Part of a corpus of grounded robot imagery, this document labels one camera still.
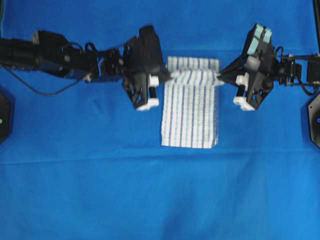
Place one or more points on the white blue-striped towel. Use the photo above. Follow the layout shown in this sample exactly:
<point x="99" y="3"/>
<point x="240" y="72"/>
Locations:
<point x="190" y="108"/>

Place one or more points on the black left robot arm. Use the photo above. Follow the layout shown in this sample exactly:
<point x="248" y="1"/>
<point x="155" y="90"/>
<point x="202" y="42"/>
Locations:
<point x="53" y="54"/>

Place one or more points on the white and grey left gripper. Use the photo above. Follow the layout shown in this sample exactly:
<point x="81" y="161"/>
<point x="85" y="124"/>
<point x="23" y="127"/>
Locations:
<point x="136" y="78"/>

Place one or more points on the blue table cloth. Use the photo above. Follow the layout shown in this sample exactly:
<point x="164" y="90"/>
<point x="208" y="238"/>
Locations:
<point x="84" y="165"/>

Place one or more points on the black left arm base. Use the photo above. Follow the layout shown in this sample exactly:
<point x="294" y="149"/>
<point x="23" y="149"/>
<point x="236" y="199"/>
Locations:
<point x="7" y="112"/>

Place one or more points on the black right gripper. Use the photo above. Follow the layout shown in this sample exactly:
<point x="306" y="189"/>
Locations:
<point x="253" y="85"/>

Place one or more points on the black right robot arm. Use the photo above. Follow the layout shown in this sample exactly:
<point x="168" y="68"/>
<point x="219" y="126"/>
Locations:
<point x="286" y="71"/>

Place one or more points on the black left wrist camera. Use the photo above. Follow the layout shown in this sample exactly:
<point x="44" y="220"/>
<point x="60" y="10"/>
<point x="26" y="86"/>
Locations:
<point x="149" y="48"/>

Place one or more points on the teal-padded right wrist camera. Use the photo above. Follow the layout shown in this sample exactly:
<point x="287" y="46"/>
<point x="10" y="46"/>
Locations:
<point x="258" y="45"/>

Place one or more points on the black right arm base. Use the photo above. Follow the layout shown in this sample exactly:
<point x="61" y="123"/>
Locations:
<point x="313" y="110"/>

